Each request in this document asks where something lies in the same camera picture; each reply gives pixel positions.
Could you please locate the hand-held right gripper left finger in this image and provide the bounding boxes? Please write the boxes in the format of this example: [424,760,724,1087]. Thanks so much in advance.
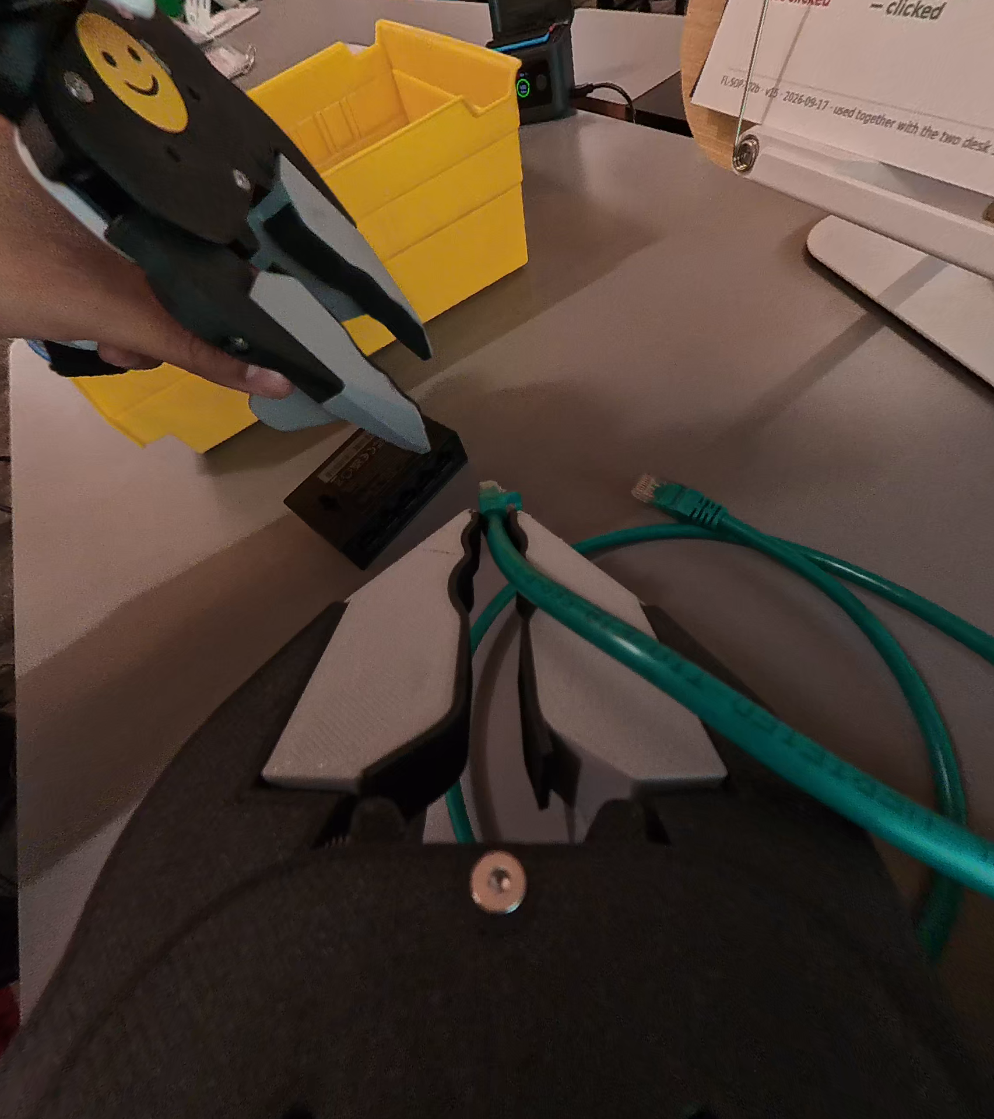
[262,509,482,818]

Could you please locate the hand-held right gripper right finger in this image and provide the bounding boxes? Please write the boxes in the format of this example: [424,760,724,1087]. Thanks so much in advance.
[510,511,728,810]

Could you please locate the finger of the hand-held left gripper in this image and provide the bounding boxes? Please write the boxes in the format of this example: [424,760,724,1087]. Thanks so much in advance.
[245,154,435,362]
[245,269,434,456]

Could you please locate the green ethernet cable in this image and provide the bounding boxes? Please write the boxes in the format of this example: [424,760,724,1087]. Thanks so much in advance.
[444,476,994,963]

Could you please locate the yellow plastic bin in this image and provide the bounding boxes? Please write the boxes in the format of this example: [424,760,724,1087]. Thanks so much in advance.
[68,19,529,454]

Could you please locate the black network switch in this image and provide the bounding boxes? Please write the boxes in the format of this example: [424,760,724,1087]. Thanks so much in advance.
[284,415,470,571]

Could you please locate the person's left hand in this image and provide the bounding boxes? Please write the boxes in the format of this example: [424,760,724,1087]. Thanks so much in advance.
[0,98,297,399]

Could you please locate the small black device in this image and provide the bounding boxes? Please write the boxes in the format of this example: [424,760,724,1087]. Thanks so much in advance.
[486,0,577,125]

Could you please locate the white display stand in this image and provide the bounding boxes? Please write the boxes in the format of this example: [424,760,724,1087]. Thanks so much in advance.
[728,131,994,435]

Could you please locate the black device cable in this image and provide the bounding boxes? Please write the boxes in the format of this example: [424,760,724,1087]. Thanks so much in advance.
[571,81,638,124]

